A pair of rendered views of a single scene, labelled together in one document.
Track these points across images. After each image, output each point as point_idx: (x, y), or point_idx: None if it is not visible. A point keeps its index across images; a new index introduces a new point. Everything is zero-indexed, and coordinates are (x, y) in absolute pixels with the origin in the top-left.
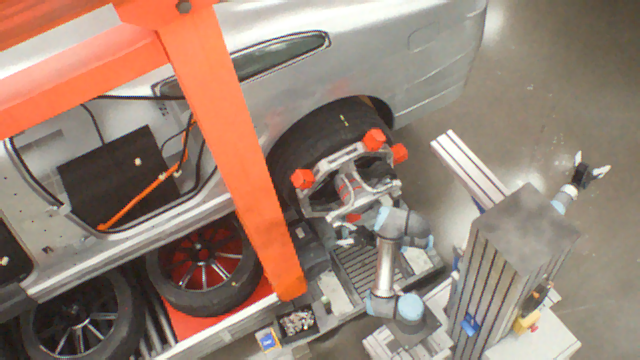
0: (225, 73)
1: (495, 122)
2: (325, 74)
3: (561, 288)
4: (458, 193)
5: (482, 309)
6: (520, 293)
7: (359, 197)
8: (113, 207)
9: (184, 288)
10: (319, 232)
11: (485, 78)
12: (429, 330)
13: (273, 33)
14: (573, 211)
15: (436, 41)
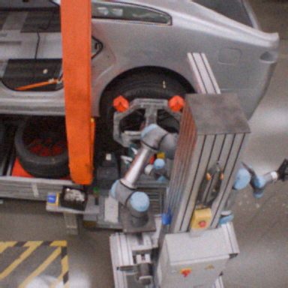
0: None
1: (262, 169)
2: (161, 42)
3: (247, 271)
4: None
5: (175, 196)
6: (196, 163)
7: None
8: (19, 85)
9: (27, 148)
10: (122, 169)
11: (268, 145)
12: (145, 229)
13: (141, 2)
14: (278, 233)
15: (237, 65)
